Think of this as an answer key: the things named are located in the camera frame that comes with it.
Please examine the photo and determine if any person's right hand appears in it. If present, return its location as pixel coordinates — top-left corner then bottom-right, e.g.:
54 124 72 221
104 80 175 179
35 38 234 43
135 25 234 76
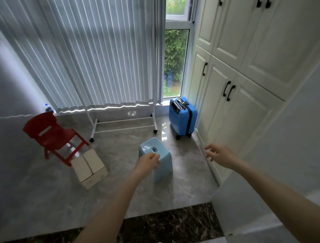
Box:
204 143 241 169

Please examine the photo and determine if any person's left hand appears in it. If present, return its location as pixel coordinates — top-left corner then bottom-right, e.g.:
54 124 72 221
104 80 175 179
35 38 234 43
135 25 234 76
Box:
133 152 162 179

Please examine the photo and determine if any person's right forearm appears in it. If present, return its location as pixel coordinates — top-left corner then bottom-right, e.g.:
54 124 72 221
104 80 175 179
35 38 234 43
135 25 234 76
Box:
234 159 320 243

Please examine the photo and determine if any person's left forearm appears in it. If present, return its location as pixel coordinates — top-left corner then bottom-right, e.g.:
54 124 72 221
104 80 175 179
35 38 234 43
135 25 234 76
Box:
73 171 148 243

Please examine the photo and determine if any light blue plastic stool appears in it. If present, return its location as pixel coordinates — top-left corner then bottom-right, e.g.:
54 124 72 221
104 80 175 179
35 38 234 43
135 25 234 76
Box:
139 137 173 183

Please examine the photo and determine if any blue hard-shell suitcase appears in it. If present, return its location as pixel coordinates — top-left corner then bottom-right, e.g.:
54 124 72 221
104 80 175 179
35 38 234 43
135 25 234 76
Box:
169 97 198 141

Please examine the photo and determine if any white rolling garment rack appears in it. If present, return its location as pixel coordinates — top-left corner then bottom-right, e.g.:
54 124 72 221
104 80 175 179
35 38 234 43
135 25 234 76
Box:
50 0 158 143

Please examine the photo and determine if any cardboard box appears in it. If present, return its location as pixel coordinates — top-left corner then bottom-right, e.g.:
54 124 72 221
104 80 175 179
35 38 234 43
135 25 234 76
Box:
71 149 109 190

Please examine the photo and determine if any white-framed window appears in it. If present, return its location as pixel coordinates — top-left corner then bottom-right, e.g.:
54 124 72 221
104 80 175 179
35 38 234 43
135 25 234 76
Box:
162 0 198 101

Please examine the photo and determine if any red plastic child chair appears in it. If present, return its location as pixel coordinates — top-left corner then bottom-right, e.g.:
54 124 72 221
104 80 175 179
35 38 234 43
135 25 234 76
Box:
22 112 90 167

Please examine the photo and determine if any white panelled wardrobe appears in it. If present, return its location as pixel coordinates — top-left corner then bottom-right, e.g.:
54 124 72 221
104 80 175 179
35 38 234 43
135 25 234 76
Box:
186 0 320 186

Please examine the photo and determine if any white pleated curtain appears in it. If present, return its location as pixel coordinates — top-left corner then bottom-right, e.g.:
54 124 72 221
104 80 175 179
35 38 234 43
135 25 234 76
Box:
0 0 167 118

